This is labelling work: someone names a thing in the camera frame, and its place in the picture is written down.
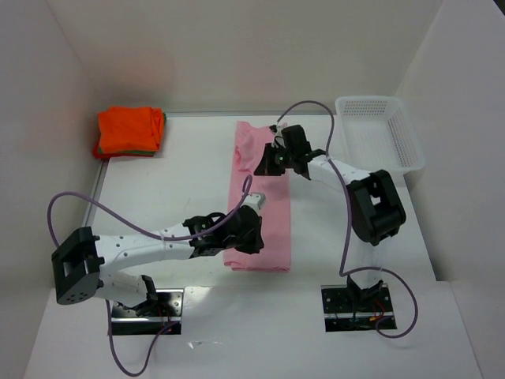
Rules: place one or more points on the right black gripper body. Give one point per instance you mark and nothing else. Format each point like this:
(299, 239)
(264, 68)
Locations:
(269, 162)

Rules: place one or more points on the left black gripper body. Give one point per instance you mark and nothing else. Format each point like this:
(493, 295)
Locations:
(248, 235)

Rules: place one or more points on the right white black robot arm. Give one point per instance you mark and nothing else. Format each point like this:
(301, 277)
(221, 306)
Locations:
(372, 203)

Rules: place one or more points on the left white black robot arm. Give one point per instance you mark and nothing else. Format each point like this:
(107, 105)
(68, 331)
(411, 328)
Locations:
(87, 265)

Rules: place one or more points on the white perforated plastic basket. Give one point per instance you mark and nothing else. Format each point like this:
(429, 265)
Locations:
(377, 133)

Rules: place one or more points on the orange folded t shirt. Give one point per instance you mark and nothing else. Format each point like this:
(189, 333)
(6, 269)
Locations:
(126, 128)

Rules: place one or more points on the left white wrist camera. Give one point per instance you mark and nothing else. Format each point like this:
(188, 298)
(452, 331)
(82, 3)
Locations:
(255, 201)

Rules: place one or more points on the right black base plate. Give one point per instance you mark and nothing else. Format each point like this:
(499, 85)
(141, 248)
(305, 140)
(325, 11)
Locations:
(341, 315)

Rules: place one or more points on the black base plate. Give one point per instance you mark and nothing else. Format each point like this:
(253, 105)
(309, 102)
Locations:
(166, 314)
(341, 315)

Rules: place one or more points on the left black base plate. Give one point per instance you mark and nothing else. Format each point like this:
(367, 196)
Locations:
(166, 314)

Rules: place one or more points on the aluminium table edge rail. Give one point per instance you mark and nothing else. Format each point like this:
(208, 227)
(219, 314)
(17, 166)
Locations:
(90, 210)

